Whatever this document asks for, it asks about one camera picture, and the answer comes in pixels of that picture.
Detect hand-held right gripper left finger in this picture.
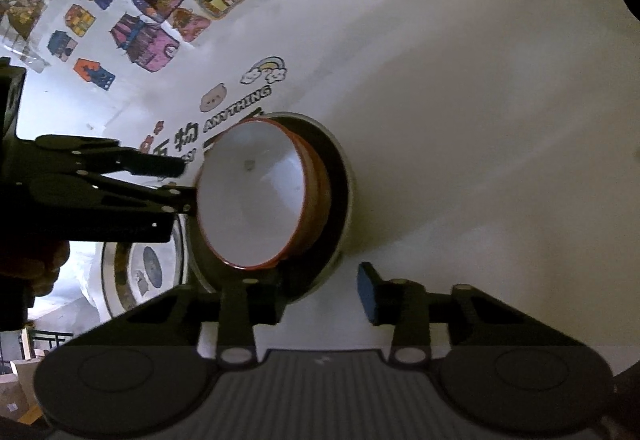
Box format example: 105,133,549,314
112,267,287,365

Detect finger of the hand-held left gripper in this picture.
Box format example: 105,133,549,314
34,134,190,181
27,170,198,243

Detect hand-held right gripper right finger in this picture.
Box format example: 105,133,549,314
356,261,576,365

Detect steel bowl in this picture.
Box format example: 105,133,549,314
186,111,357,307

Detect white bowl red rim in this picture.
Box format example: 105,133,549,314
194,117,313,271
262,117,332,263

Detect person's left hand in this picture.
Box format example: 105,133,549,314
27,240,72,298

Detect white printed tablecloth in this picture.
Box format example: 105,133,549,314
0,0,640,373

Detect cardboard box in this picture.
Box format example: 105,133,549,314
0,359,43,427

